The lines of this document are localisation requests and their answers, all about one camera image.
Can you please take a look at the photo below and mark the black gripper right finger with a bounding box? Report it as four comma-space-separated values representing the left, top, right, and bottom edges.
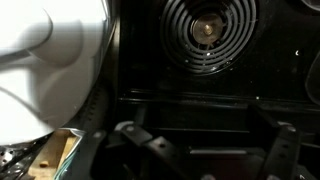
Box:
248, 103, 303, 180

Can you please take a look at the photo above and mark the white rice cooker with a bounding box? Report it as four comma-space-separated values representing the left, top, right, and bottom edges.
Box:
0, 0, 112, 146

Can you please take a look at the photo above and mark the wide wooden utensil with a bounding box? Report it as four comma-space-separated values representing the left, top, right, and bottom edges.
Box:
27, 129, 73, 180

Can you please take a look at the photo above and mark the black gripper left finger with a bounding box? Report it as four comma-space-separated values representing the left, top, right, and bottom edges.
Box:
93, 103, 193, 180

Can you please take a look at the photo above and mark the black electric stove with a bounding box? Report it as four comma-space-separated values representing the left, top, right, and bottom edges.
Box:
109, 0, 320, 180

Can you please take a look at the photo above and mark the black coil burner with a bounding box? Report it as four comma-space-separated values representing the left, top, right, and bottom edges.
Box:
159, 0, 258, 76

